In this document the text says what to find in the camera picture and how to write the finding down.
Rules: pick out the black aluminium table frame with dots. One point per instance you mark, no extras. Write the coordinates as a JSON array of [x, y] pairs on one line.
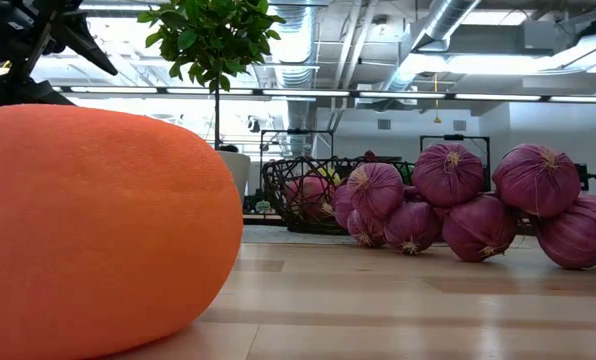
[[263, 220]]

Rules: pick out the yellow-green lemon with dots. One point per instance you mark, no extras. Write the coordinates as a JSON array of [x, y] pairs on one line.
[[330, 176]]

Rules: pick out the pink dragon fruit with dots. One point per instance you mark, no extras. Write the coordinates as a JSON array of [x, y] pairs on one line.
[[310, 192]]

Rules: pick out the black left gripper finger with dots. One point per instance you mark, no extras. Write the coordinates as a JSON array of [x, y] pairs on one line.
[[23, 92], [85, 40]]

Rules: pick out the corrugated silver duct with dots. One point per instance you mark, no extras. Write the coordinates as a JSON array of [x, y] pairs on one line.
[[298, 50]]

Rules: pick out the orange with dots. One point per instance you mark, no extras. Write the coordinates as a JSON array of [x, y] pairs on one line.
[[103, 225]]

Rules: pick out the long ceiling light strip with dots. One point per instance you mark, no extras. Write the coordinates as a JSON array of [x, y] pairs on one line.
[[498, 97]]

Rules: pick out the green lime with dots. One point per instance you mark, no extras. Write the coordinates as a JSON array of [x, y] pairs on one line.
[[406, 172]]

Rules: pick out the grey table mat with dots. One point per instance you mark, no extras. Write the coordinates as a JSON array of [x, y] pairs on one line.
[[288, 235]]

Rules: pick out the green leafy potted plant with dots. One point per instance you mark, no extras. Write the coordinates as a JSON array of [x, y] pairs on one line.
[[213, 35]]

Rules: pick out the small pale round object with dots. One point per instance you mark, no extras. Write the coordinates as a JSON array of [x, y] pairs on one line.
[[263, 206]]

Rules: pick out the black flat monitor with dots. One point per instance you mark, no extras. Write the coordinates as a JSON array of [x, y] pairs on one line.
[[583, 175]]

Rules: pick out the grey wall vent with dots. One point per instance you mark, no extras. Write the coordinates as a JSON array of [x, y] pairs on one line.
[[384, 124], [459, 125]]

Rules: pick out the white plant pot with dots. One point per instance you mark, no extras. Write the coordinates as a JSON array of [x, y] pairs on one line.
[[238, 170]]

